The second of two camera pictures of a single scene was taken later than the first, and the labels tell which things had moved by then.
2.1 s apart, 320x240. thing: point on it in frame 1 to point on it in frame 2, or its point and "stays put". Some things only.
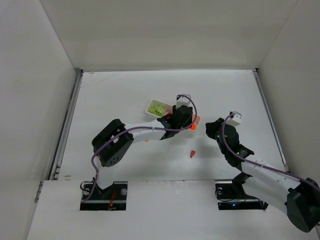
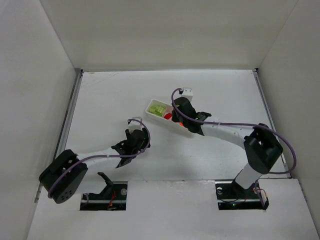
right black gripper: x=215 y=127 to x=182 y=110
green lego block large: x=152 y=109 stays put
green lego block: x=161 y=110 stays put
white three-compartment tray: x=159 y=109 stays put
